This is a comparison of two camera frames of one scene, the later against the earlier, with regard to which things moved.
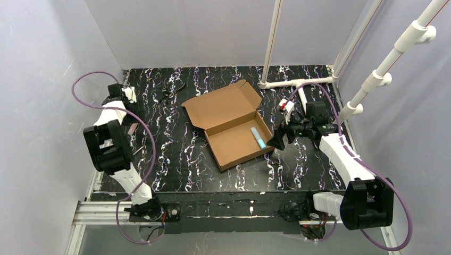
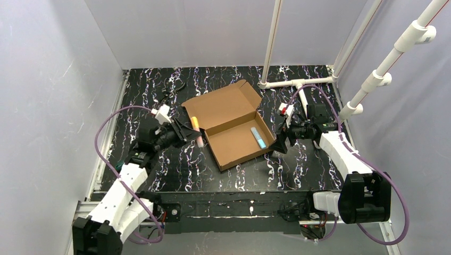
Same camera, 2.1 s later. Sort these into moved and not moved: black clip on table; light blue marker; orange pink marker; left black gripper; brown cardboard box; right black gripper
Moved: left black gripper; orange pink marker
Not moved: light blue marker; black clip on table; right black gripper; brown cardboard box
